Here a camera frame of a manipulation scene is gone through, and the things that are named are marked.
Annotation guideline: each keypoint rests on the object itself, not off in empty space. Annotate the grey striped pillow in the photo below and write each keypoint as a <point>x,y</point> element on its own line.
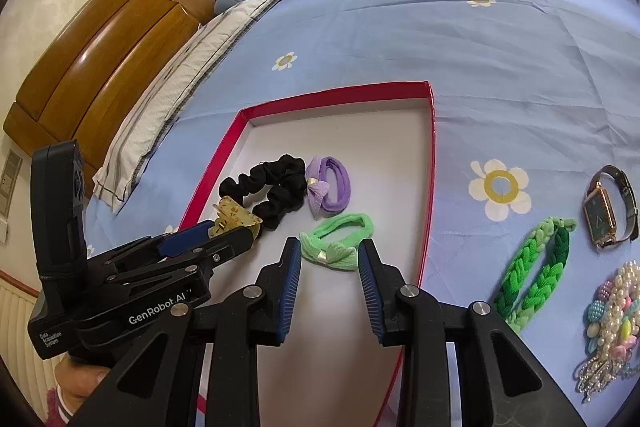
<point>175,97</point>

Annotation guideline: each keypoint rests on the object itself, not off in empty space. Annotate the gold square wristwatch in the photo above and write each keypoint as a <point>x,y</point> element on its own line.
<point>602,214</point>

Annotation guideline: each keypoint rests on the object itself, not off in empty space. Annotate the rhinestone tassel accessory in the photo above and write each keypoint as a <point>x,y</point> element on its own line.
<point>595,379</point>

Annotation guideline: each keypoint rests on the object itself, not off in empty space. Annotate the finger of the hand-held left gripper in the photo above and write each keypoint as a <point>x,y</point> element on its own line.
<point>185,238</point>
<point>232,244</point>

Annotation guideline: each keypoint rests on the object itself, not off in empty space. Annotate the wall socket panel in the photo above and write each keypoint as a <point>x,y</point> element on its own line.
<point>11,182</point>

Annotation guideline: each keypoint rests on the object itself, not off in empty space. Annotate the red shallow box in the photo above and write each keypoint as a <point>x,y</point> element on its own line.
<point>350,132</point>

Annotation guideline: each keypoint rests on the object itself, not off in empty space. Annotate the yellow hair claw clip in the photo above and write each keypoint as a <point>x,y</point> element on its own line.
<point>235,209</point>

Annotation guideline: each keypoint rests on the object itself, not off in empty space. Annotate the black scrunchie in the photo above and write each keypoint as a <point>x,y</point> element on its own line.
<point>240,187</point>

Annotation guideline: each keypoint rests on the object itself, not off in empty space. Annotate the blue floral bed sheet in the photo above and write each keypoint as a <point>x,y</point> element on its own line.
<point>450,47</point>

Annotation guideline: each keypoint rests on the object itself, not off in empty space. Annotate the person's left hand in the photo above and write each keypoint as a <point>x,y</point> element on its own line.
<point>80,372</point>

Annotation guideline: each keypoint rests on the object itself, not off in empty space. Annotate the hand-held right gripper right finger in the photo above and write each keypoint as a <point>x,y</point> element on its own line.
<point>369,292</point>

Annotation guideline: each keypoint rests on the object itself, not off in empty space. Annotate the wooden headboard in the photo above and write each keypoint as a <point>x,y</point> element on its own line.
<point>100,57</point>

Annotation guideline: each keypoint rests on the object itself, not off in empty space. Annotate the person's left forearm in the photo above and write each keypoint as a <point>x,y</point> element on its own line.
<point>57,409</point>

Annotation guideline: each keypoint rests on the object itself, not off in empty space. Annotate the green braided hair band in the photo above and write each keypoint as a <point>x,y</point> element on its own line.
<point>520,277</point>

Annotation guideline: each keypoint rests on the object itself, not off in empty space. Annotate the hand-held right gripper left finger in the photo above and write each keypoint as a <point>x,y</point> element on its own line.
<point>291,292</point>

